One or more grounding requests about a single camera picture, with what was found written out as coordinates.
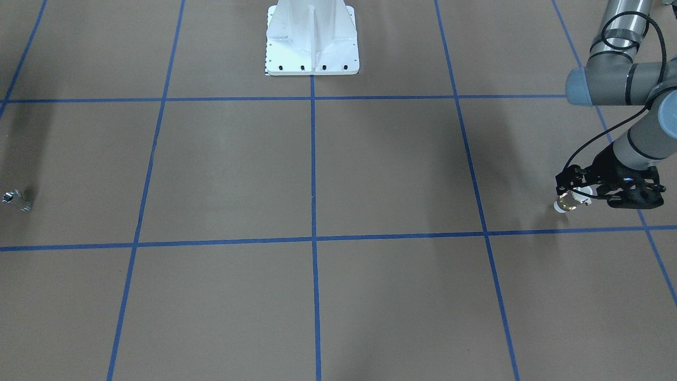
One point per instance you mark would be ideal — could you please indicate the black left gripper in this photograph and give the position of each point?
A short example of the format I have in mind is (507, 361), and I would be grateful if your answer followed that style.
(604, 168)

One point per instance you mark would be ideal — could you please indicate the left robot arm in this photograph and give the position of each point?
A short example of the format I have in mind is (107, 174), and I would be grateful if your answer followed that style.
(627, 66)

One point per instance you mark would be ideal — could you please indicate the chrome elbow pipe fitting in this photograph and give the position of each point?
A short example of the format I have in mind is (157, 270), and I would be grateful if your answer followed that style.
(15, 199)

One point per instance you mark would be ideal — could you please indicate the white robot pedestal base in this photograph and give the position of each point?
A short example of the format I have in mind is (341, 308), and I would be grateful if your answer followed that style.
(311, 38)

